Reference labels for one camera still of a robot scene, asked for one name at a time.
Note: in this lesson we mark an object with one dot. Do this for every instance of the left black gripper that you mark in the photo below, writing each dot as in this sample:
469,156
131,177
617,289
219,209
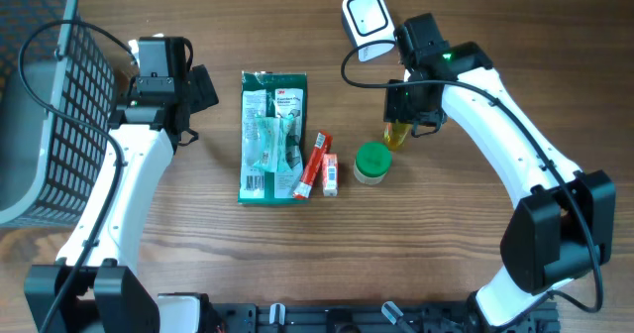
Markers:
200,89

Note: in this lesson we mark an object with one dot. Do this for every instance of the green white wipes packet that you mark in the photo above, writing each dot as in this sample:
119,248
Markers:
273,110

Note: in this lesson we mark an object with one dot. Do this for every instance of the grey plastic mesh basket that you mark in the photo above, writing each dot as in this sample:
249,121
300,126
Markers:
57,87

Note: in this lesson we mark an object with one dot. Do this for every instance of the white barcode scanner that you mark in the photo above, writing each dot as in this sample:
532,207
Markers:
368,23

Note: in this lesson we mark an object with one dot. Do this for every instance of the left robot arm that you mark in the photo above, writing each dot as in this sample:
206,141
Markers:
93,285

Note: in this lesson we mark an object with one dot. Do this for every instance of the yellow dish soap bottle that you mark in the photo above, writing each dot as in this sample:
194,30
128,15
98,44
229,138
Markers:
395,134

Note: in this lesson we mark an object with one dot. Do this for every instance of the clear teal small packet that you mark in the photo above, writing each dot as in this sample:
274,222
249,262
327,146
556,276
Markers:
272,133

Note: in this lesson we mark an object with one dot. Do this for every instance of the green lid jar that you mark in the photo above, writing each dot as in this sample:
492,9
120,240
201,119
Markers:
372,162

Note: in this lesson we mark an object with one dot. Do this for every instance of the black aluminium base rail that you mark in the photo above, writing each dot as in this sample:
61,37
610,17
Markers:
347,318

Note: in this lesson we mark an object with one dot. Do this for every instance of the small orange white box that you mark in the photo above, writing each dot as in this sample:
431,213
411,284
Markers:
330,175

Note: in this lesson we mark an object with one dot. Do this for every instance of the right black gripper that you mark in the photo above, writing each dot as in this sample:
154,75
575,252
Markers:
393,110

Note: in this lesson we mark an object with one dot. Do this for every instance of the red stick sachet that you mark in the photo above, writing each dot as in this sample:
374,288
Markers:
321,148

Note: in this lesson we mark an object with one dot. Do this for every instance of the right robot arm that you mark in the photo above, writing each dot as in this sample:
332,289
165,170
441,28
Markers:
562,223

